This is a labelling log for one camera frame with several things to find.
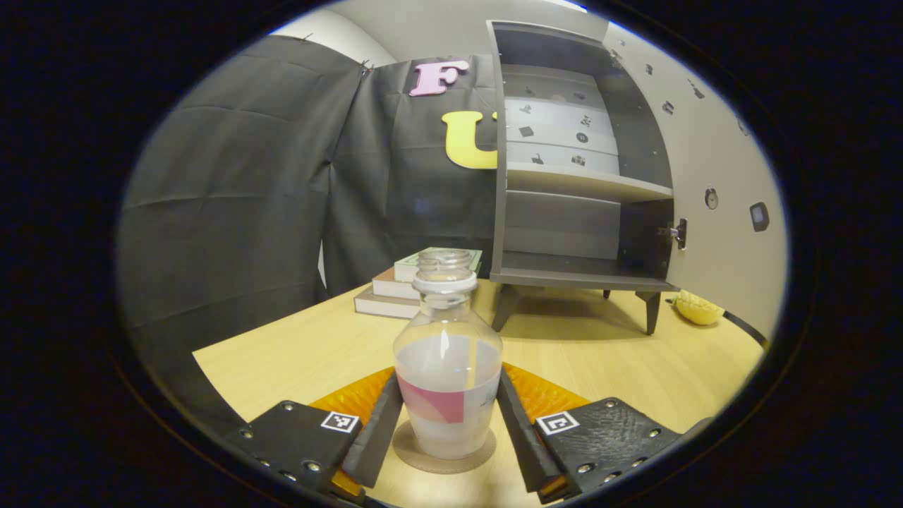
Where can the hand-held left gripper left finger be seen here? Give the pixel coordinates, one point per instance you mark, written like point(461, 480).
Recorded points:
point(381, 430)

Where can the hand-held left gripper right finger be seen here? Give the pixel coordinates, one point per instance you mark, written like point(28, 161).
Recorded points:
point(518, 430)

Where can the clear plastic bottle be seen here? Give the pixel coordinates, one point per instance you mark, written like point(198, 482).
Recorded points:
point(448, 367)

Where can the beige cabinet door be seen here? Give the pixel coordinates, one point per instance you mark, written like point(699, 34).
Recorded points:
point(726, 247)

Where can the dark grey cabinet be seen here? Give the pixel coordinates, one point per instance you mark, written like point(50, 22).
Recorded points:
point(557, 219)

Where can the metal door hinge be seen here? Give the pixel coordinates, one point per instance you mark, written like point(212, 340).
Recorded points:
point(676, 233)

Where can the green book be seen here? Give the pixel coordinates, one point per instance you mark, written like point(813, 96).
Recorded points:
point(405, 268)

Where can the yellow plush toy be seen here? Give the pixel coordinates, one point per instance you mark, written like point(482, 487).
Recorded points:
point(698, 309)

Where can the black backdrop cloth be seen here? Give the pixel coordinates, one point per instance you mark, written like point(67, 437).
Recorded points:
point(233, 212)

